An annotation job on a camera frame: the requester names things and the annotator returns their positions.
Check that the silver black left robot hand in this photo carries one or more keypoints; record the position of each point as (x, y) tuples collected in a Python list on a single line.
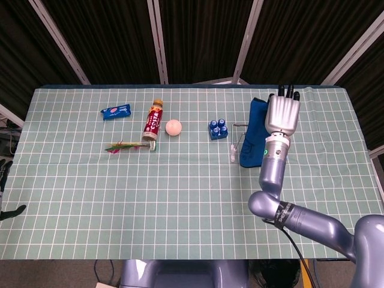
[(4, 174)]

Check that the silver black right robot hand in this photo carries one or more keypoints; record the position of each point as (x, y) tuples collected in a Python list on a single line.
[(283, 115)]

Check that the black and blue cloth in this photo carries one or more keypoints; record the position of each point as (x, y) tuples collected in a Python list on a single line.
[(253, 132)]

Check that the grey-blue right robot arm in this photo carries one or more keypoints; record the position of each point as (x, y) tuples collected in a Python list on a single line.
[(300, 216)]

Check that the green gridded cutting mat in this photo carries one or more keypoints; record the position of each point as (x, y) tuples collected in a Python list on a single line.
[(90, 195)]

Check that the pale pink ball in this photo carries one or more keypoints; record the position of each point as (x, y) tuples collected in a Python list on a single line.
[(173, 127)]

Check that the blue toy building brick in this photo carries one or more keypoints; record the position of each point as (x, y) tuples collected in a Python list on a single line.
[(218, 132)]

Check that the white partition foot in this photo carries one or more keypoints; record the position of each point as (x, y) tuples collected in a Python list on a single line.
[(225, 81)]

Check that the dark partition panel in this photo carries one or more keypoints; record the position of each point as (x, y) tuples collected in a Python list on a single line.
[(21, 60), (204, 39), (108, 39), (306, 39), (366, 99)]

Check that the green pink feather shuttlecock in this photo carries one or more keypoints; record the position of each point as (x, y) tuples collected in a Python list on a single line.
[(126, 146)]

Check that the blue snack packet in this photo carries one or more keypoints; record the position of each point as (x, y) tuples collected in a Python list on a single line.
[(116, 112)]

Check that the red Costa drink bottle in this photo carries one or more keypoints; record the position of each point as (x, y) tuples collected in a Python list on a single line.
[(153, 123)]

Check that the white paper sheet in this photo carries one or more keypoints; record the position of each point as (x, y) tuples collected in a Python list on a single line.
[(105, 285)]

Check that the black bundle under table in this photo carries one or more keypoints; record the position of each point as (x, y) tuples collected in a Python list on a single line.
[(273, 274)]

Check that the grey-blue robot torso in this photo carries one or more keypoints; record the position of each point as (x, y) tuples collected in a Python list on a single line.
[(186, 274)]

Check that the white partition frame post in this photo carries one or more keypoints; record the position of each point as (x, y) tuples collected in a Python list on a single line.
[(60, 43), (247, 42), (158, 42), (351, 52)]

